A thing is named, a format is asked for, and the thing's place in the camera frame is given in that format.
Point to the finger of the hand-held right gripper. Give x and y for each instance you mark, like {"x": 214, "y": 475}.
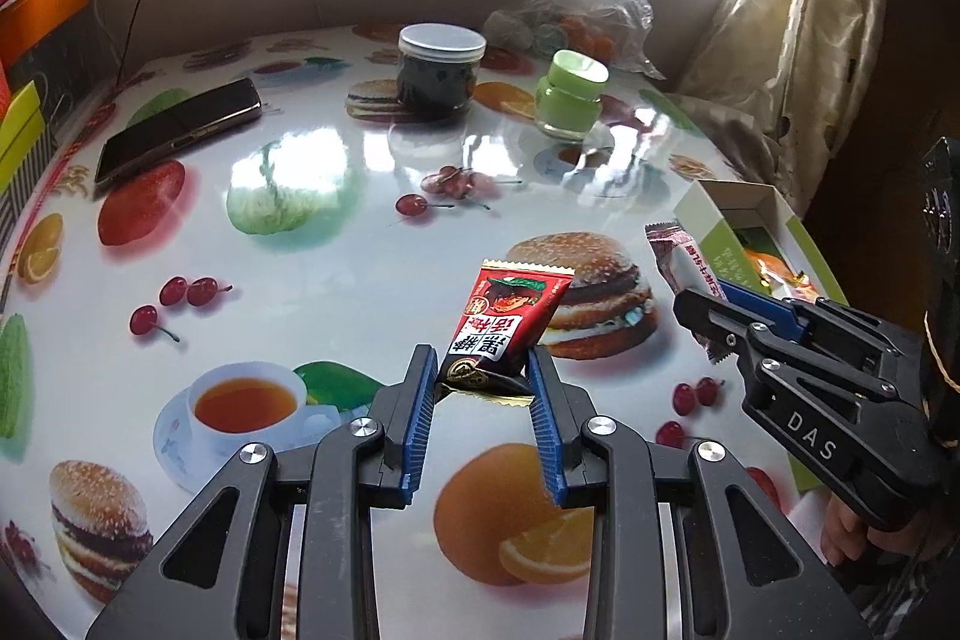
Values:
{"x": 757, "y": 302}
{"x": 712, "y": 317}

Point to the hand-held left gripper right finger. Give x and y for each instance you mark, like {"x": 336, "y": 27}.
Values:
{"x": 546, "y": 437}

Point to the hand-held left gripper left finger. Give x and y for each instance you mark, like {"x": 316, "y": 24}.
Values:
{"x": 420, "y": 430}

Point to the orange sausage packet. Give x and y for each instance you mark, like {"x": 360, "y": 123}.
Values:
{"x": 769, "y": 261}

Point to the green white cardboard box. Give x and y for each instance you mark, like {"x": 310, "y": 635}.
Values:
{"x": 731, "y": 250}

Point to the maroon white snack packet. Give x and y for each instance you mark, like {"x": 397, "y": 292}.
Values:
{"x": 686, "y": 265}

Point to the red black candy packet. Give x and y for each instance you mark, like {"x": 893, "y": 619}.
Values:
{"x": 510, "y": 317}

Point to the person's right hand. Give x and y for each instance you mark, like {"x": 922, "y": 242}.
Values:
{"x": 844, "y": 535}

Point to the light green jar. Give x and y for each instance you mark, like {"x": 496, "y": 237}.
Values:
{"x": 570, "y": 100}

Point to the cream floral curtain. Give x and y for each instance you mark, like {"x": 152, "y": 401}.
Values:
{"x": 787, "y": 10}

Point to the clear plastic jar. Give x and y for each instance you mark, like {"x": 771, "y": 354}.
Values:
{"x": 439, "y": 78}

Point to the dark smartphone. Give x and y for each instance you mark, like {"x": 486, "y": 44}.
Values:
{"x": 180, "y": 130}

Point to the striped box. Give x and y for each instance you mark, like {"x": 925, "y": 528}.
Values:
{"x": 22, "y": 197}

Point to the yellow green box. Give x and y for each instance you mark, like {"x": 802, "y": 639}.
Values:
{"x": 19, "y": 130}

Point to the orange box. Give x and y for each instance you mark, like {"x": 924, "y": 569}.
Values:
{"x": 41, "y": 14}

